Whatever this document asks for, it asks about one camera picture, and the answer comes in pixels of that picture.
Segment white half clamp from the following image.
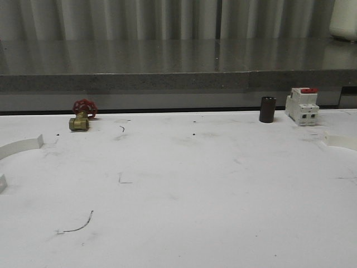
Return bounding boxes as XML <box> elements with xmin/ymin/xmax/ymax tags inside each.
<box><xmin>1</xmin><ymin>134</ymin><xmax>44</xmax><ymax>194</ymax></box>
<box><xmin>323</xmin><ymin>131</ymin><xmax>357</xmax><ymax>151</ymax></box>

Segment dark brown cylinder coupling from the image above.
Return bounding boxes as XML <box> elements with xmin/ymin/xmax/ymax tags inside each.
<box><xmin>259</xmin><ymin>96</ymin><xmax>276</xmax><ymax>123</ymax></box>

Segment brass valve red handwheel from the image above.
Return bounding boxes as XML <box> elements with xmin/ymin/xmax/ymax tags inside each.
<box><xmin>69</xmin><ymin>99</ymin><xmax>98</xmax><ymax>131</ymax></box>

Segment white container background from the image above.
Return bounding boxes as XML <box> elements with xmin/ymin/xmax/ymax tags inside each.
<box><xmin>329</xmin><ymin>0</ymin><xmax>357</xmax><ymax>42</ymax></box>

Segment white circuit breaker red switch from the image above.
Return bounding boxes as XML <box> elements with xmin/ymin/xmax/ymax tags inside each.
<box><xmin>285</xmin><ymin>88</ymin><xmax>319</xmax><ymax>126</ymax></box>

